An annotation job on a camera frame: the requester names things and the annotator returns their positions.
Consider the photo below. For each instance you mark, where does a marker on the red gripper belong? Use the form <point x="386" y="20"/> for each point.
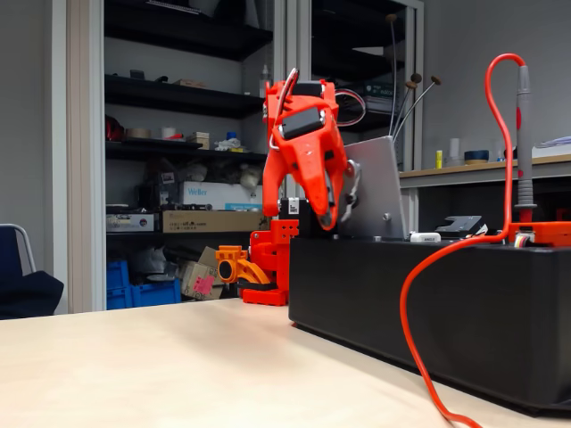
<point x="300" y="153"/>

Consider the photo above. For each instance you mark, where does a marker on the silver metal knob with screw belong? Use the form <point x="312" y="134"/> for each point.
<point x="354" y="168"/>

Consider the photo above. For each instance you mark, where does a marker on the grey hinged door panel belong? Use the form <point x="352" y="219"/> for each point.
<point x="379" y="178"/>

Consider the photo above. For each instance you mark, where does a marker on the grey test probe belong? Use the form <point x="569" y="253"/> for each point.
<point x="524" y="134"/>

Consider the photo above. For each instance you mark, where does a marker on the red printed robot arm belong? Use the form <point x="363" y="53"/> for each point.
<point x="273" y="187"/>

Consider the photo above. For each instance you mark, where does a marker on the cluttered storage shelving unit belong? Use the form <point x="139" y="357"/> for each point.
<point x="85" y="134"/>

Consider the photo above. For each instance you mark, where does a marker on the black corner block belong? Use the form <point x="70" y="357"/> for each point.
<point x="308" y="227"/>

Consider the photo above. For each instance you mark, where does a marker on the white plastic bag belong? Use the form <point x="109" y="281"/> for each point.
<point x="250" y="176"/>

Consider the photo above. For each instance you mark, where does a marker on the dark box with white print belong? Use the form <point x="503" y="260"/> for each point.
<point x="378" y="96"/>

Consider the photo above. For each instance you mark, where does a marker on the white angle sensor unit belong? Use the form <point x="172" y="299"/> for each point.
<point x="424" y="237"/>

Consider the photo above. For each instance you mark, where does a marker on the white crumpled rag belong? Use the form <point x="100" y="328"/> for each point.
<point x="228" y="145"/>

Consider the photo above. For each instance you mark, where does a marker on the yellow glue stick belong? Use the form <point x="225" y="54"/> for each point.
<point x="439" y="159"/>

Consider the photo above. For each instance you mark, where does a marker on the white Weller box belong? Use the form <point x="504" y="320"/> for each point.
<point x="214" y="194"/>

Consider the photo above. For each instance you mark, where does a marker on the long brown cardboard box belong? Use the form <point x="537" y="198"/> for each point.
<point x="214" y="220"/>

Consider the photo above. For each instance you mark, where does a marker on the white plastic bottle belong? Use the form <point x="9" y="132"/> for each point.
<point x="264" y="73"/>

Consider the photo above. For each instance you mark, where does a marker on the small beige box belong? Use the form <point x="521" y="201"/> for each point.
<point x="198" y="140"/>

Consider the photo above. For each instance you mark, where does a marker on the black elongated tool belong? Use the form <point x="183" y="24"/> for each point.
<point x="187" y="207"/>

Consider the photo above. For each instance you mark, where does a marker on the dark blue tape roll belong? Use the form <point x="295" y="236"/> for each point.
<point x="476" y="156"/>

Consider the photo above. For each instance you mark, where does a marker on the cardboard box with pink label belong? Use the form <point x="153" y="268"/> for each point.
<point x="192" y="276"/>

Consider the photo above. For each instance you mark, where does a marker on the white tape roll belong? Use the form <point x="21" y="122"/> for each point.
<point x="168" y="133"/>

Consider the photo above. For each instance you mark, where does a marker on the flat cardboard piece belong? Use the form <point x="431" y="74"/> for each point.
<point x="189" y="84"/>

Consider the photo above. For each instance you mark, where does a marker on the metal stems with cork balls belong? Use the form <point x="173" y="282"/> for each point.
<point x="391" y="18"/>

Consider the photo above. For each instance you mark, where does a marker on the black task board box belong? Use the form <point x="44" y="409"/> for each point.
<point x="468" y="321"/>

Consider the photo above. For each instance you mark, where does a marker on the brown tape roll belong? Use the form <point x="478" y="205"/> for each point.
<point x="138" y="134"/>

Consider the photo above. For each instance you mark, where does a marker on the grey flat box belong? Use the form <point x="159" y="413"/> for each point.
<point x="129" y="223"/>

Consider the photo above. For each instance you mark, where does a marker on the blue plastic crate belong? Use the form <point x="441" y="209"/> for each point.
<point x="154" y="294"/>
<point x="117" y="285"/>

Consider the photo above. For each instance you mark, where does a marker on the red object on shelf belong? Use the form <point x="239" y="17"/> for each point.
<point x="113" y="131"/>

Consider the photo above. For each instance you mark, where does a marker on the wooden top workbench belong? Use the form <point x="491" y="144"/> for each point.
<point x="560" y="160"/>

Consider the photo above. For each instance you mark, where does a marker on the dark cloth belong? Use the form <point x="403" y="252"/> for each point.
<point x="27" y="294"/>

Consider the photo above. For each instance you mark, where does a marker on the blue chair with metal frame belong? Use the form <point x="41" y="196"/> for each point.
<point x="9" y="249"/>

